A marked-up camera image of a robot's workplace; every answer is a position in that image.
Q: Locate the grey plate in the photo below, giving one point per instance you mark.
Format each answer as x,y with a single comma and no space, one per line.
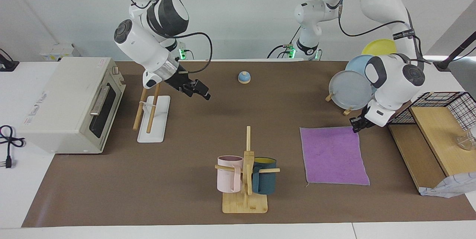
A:
349,90

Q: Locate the brown table mat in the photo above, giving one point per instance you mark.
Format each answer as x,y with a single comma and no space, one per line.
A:
186,179

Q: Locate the pink mug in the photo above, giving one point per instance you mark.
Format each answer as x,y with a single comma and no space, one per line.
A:
225,179

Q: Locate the blue service bell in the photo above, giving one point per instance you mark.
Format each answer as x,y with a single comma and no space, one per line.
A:
244,78

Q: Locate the white power strip box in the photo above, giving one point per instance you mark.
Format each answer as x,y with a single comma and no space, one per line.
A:
59,51

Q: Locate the clear glass cup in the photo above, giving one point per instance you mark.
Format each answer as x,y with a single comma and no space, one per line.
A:
466,140

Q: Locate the wooden shelf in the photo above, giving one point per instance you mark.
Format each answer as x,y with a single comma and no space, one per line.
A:
435,135

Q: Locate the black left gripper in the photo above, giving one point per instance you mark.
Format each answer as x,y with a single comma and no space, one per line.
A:
366,118

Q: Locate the wooden plate rack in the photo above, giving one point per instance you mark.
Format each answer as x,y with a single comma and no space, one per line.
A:
347,112

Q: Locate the white towel rack wooden bars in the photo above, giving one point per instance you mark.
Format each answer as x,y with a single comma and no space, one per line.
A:
156,120

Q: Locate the light blue plate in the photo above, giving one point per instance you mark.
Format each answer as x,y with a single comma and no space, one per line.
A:
357,64

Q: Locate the yellow plate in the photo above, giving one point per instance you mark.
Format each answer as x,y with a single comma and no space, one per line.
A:
379,47

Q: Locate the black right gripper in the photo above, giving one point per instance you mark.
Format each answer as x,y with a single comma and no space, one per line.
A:
178,81

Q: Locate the beige toaster oven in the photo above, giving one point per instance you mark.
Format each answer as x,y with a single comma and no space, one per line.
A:
63,101

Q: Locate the dark teal mug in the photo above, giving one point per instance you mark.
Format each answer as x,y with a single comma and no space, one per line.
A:
266,181

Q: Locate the purple towel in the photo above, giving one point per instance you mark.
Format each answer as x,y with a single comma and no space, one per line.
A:
333,157

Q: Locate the wooden mug tree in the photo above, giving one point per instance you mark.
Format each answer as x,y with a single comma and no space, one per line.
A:
247,203

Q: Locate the black stand pole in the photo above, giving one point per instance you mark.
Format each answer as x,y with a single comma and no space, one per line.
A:
455,51

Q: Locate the black clamp mount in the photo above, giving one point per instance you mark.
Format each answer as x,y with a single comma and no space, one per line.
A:
7,64

